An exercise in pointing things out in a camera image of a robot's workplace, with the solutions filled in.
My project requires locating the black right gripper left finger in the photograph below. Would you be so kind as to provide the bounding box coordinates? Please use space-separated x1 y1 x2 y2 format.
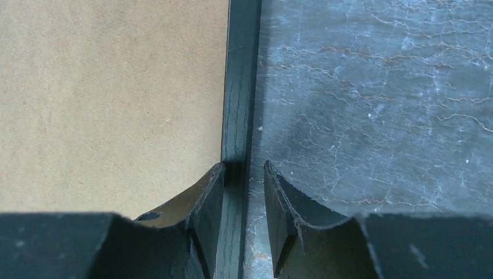
1 163 226 278

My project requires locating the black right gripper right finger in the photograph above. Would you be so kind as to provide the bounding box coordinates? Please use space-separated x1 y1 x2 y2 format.
264 161 492 278

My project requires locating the brown backing board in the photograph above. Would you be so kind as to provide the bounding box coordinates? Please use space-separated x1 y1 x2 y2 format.
1 1 228 218

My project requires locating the black picture frame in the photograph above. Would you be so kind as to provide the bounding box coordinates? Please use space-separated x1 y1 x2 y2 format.
215 0 262 278

